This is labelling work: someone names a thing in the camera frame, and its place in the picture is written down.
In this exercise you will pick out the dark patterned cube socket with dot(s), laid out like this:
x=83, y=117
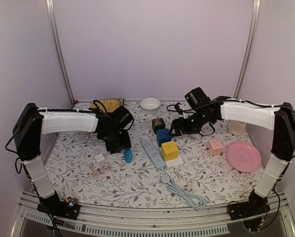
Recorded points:
x=158, y=124

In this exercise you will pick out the white power strip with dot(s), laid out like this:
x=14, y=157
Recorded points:
x=174, y=163

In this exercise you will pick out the cream cup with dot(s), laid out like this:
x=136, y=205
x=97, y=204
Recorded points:
x=236, y=127

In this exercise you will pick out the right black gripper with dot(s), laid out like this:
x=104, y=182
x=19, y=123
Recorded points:
x=175, y=124

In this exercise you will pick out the light blue adapter plug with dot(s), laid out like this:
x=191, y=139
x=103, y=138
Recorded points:
x=127, y=153

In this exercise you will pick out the pink cube socket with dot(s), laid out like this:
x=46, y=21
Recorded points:
x=215, y=147

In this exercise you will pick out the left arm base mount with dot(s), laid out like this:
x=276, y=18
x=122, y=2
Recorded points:
x=59, y=208

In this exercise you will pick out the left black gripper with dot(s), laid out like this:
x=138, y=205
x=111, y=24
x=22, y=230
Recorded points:
x=127, y=144

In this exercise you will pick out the front aluminium rail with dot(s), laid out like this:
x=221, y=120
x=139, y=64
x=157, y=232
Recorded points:
x=105, y=221

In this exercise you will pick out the pink plate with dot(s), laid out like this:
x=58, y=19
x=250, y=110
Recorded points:
x=243, y=156

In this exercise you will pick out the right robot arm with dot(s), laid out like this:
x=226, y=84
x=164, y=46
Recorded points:
x=280, y=119

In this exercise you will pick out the white charger plug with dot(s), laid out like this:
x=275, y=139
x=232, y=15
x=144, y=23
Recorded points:
x=99, y=158

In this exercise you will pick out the yellow cube socket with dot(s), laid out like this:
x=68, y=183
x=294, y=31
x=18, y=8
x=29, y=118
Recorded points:
x=169, y=151

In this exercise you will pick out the left aluminium frame post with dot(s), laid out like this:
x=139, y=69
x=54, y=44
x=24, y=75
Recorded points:
x=59, y=53

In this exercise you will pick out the aluminium frame post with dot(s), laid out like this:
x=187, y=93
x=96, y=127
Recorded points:
x=59, y=53
x=248, y=49

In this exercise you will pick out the right aluminium frame post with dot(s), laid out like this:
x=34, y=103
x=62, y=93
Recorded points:
x=248, y=49

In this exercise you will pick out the dark tray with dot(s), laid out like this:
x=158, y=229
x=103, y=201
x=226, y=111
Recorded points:
x=121, y=101

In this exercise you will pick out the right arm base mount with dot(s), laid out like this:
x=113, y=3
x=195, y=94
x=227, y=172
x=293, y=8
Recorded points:
x=256, y=210

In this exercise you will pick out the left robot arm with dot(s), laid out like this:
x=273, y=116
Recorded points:
x=111, y=127

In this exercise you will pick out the white bowl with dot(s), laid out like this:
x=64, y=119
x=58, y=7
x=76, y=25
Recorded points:
x=150, y=104

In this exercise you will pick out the grey-blue power strip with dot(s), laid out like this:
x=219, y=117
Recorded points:
x=153, y=154

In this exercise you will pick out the dark blue cube socket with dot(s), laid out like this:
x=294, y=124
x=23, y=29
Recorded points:
x=163, y=136

